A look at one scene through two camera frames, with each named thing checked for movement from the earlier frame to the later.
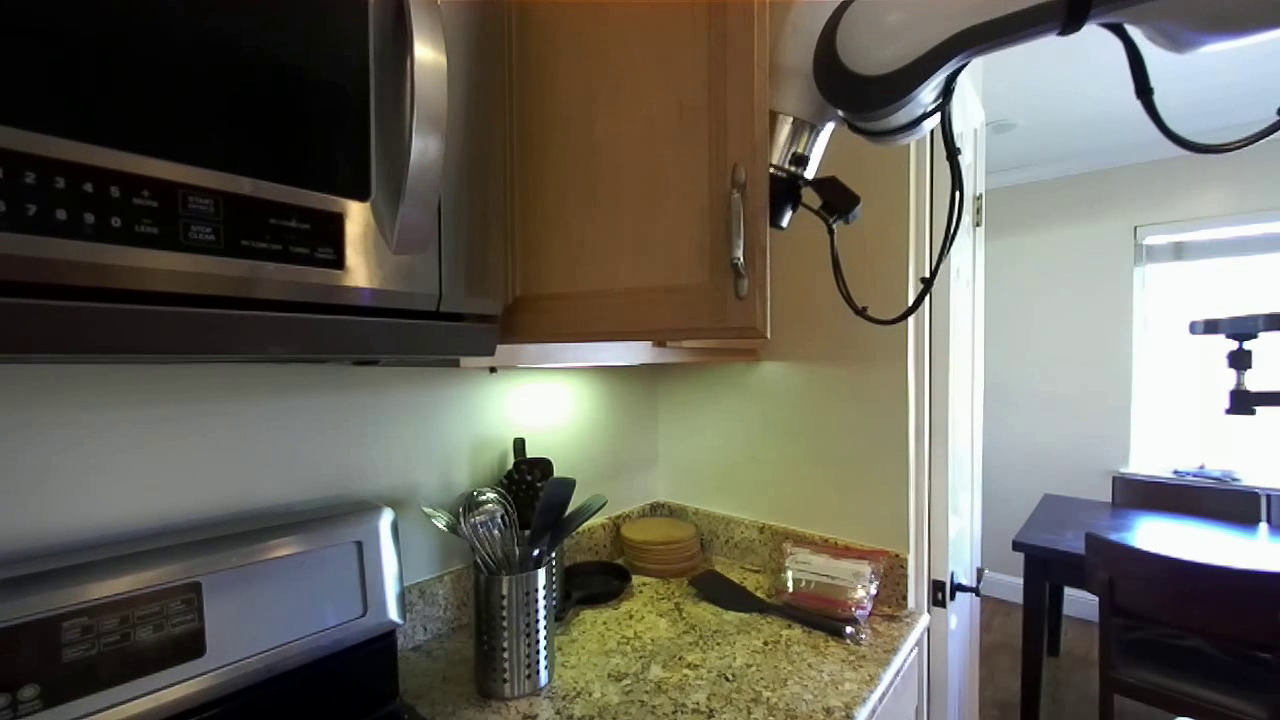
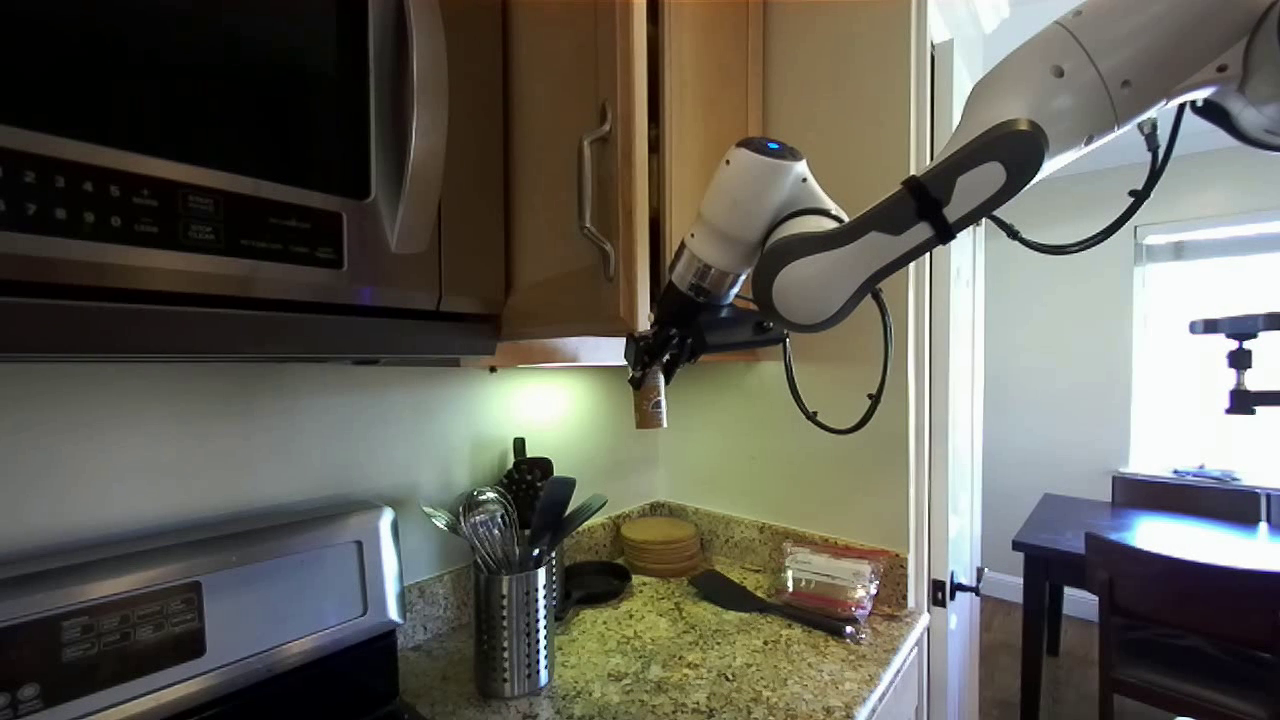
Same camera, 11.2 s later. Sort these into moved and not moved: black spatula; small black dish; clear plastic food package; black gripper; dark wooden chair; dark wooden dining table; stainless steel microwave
Moved: black gripper
Not moved: stainless steel microwave; dark wooden chair; clear plastic food package; small black dish; dark wooden dining table; black spatula
